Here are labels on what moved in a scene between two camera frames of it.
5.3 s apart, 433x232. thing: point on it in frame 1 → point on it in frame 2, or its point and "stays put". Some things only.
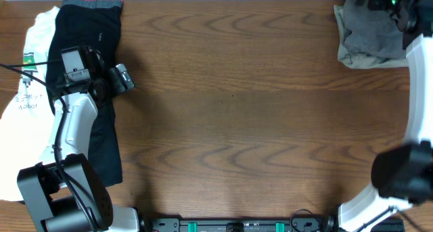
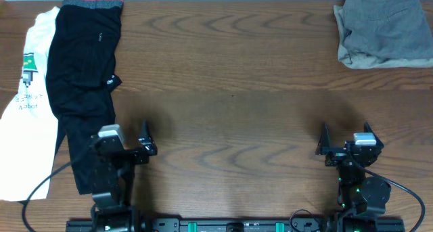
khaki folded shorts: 353,61 stays put
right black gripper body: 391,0 → 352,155
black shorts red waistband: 93,22 stays put
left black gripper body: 111,86 → 133,159
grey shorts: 375,32 stays put
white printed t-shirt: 26,128 stays put
